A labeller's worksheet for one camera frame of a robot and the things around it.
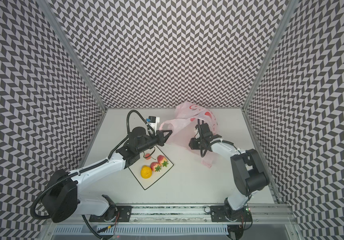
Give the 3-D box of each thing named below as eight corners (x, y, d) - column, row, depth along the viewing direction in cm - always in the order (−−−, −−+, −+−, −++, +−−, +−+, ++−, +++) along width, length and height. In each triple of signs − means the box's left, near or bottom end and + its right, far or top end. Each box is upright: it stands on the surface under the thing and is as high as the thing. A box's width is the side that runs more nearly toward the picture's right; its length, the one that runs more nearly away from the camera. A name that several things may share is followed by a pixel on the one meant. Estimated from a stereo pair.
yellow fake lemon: (140, 178, 83) (139, 176, 80) (142, 168, 87) (141, 165, 84) (151, 178, 83) (150, 176, 80) (152, 168, 87) (151, 165, 84)
